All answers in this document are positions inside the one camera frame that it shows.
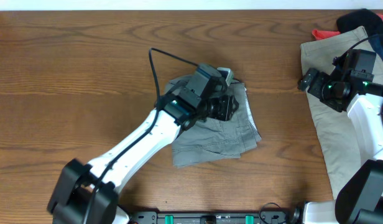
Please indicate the black garment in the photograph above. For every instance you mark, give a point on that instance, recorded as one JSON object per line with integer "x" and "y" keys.
{"x": 372, "y": 23}

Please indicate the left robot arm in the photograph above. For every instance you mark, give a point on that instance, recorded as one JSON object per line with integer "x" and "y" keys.
{"x": 89, "y": 193}

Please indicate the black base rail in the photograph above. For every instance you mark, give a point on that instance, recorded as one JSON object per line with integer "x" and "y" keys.
{"x": 270, "y": 217}

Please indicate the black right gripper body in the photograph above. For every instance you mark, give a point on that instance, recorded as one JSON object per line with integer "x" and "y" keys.
{"x": 324, "y": 89}

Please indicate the navy blue garment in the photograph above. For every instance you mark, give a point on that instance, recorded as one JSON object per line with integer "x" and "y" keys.
{"x": 376, "y": 42}

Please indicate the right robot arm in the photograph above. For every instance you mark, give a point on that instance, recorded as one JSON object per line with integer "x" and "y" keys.
{"x": 350, "y": 88}

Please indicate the red garment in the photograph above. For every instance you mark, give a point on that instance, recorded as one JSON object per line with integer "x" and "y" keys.
{"x": 325, "y": 34}

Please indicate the grey shorts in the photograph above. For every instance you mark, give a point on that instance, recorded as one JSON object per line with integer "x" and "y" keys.
{"x": 212, "y": 140}

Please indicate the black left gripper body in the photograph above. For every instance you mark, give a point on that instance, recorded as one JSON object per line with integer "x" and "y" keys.
{"x": 221, "y": 110}

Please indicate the beige khaki shorts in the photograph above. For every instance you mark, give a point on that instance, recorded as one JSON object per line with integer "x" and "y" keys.
{"x": 335, "y": 130}

